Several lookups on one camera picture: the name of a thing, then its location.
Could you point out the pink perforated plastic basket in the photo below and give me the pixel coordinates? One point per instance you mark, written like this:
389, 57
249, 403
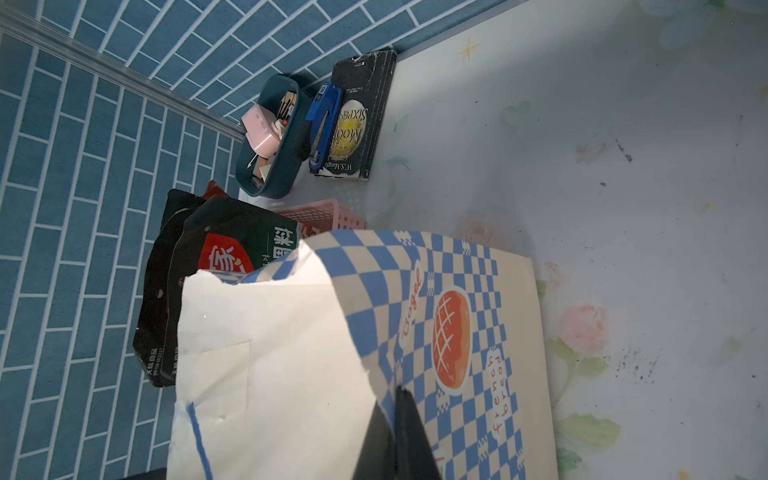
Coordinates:
323, 216

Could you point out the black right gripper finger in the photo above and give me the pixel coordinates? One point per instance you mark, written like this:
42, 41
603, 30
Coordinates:
403, 452

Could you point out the dark teal plastic bin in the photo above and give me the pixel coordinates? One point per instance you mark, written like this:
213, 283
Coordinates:
293, 149

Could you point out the dark green seasoning packet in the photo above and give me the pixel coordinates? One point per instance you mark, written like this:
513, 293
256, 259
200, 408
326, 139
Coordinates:
228, 236

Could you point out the blue stapler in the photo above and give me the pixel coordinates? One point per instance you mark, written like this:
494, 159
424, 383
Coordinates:
322, 116

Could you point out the aluminium corner frame post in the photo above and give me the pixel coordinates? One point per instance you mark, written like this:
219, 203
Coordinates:
24, 28

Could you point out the blue checkered paper bag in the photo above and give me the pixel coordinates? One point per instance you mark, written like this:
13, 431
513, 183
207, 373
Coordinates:
279, 370

